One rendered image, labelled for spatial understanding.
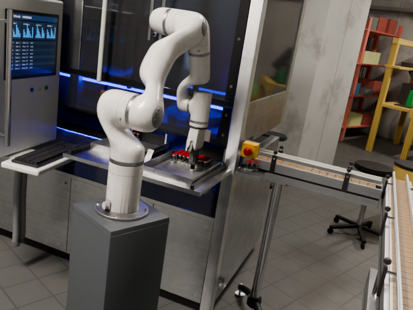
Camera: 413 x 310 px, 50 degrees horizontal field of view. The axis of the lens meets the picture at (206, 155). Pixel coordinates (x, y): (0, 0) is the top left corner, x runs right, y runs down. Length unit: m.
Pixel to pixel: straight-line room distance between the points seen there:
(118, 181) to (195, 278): 1.09
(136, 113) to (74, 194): 1.35
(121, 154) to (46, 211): 1.46
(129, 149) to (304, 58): 4.08
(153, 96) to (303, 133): 4.07
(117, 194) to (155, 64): 0.46
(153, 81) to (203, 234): 1.09
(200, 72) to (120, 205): 0.66
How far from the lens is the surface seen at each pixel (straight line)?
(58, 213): 2.82
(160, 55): 1.55
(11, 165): 2.19
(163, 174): 1.90
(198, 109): 1.94
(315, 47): 5.31
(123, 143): 1.49
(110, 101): 1.48
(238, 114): 2.11
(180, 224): 2.37
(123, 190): 1.52
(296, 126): 5.41
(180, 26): 1.61
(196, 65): 1.84
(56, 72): 2.52
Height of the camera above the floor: 1.52
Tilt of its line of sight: 16 degrees down
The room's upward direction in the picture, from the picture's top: 9 degrees clockwise
